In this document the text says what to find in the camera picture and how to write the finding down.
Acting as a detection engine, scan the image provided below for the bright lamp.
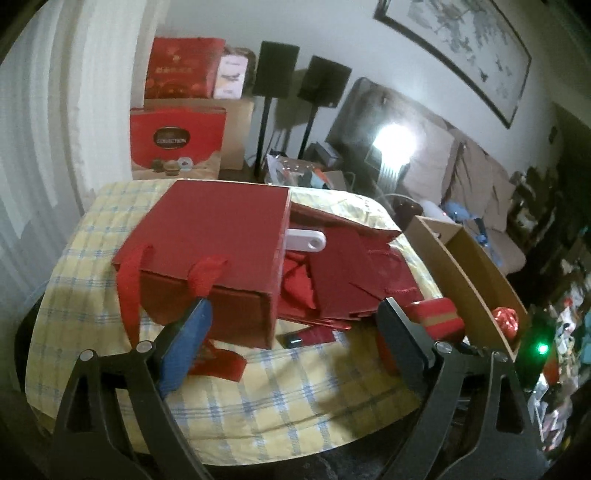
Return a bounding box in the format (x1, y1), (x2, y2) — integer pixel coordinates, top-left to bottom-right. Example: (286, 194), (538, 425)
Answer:
(369, 124), (419, 171)

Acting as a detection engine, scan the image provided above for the cardboard box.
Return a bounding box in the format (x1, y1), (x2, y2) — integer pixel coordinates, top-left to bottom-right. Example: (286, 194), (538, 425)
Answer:
(406, 215), (529, 363)

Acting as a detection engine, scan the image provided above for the carton of assorted clutter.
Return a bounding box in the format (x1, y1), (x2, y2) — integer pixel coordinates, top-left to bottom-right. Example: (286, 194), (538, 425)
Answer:
(268, 154), (356, 190)

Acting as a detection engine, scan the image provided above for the framed ink painting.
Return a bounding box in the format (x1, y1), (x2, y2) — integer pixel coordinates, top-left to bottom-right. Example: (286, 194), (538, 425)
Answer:
(373, 0), (532, 130)

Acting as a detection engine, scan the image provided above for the medium beige sofa cushion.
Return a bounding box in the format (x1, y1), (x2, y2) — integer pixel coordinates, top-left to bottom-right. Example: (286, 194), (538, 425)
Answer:
(455, 138), (502, 217)

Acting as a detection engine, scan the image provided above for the large brown carton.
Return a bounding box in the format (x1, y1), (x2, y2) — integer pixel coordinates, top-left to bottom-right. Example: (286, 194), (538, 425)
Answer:
(143, 97), (256, 171)

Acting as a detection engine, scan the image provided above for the beige sofa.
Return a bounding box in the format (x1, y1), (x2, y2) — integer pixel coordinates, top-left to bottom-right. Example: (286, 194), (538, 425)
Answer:
(325, 78), (527, 278)

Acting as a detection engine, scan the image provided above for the large beige sofa cushion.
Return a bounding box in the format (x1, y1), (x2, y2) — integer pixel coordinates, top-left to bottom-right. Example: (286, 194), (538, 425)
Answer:
(402, 124), (462, 208)

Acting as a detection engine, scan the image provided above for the red chocolate gift bag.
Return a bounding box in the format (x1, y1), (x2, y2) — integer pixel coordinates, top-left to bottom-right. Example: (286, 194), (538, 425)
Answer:
(129, 107), (228, 181)

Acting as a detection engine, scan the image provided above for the large red gift bag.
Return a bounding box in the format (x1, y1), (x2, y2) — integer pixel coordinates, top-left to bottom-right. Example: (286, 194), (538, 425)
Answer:
(112, 179), (293, 350)

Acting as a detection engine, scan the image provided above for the small dark red paper bag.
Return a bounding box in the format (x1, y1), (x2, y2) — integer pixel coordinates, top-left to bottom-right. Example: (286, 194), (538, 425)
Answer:
(309, 228), (419, 324)

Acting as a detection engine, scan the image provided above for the red patterned gift box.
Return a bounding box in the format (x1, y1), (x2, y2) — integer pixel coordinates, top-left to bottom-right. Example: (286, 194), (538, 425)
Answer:
(144, 37), (227, 100)

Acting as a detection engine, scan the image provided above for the small beige sofa cushion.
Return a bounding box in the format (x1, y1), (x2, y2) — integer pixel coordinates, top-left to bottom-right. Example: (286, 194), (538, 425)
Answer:
(482, 173), (515, 232)

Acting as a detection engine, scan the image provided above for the red rounded tin case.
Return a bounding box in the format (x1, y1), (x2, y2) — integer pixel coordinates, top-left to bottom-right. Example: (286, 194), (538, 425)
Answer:
(376, 298), (465, 374)

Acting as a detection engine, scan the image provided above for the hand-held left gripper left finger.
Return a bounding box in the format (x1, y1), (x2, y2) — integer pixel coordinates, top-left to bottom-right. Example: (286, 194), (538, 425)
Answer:
(53, 295), (214, 480)

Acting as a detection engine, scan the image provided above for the yellow checked tablecloth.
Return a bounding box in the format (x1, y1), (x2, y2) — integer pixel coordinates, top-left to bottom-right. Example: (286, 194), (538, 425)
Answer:
(25, 180), (462, 455)

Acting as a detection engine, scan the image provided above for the black speaker on stand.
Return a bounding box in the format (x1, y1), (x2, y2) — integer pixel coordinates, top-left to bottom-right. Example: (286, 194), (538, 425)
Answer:
(252, 41), (300, 181)
(298, 55), (352, 160)

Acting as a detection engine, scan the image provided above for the white lint brush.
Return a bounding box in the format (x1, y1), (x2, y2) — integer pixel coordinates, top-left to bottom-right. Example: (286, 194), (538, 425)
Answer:
(286, 228), (328, 252)

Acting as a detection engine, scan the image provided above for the small white printed box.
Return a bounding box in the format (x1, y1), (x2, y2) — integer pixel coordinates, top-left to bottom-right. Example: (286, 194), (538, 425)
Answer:
(213, 54), (247, 99)

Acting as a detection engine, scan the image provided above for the red plastic twine ball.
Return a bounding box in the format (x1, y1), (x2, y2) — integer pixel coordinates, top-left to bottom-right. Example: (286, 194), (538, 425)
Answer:
(492, 307), (520, 344)

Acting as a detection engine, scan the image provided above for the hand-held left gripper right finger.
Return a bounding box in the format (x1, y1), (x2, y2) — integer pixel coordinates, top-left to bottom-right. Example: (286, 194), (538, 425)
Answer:
(376, 296), (541, 480)

